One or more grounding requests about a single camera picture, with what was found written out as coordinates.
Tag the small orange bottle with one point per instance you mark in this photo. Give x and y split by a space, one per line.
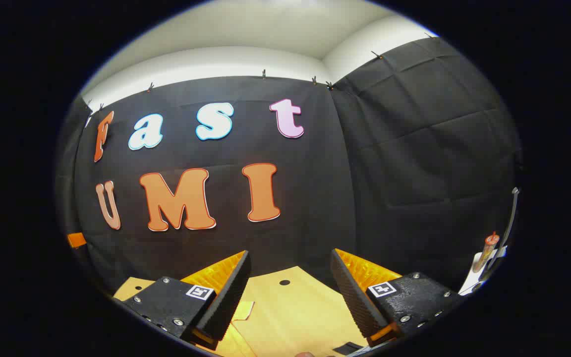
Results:
487 250

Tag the orange T-shirt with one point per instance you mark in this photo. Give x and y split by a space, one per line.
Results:
290 337

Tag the thin grey rod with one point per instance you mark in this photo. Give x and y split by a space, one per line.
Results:
511 218

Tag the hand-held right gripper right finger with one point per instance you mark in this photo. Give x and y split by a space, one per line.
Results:
352 297

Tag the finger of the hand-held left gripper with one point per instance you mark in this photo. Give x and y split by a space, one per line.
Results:
76 240

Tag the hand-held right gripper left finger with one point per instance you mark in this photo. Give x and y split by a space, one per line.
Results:
228 297

